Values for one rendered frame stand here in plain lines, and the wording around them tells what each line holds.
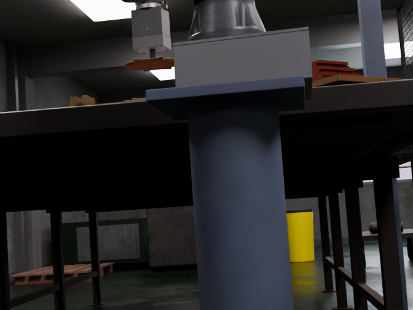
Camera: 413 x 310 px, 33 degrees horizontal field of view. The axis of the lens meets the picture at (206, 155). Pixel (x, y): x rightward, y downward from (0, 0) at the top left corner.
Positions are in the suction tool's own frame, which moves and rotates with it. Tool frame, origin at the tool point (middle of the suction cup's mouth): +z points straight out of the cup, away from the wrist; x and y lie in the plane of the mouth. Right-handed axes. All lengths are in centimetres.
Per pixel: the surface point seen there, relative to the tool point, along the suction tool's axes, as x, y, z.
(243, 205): 51, -34, 38
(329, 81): -41, -41, 2
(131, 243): -717, 309, 68
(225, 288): 52, -29, 52
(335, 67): -82, -39, -10
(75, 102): 15.3, 15.1, 9.7
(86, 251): -708, 372, 75
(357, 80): -45, -49, 2
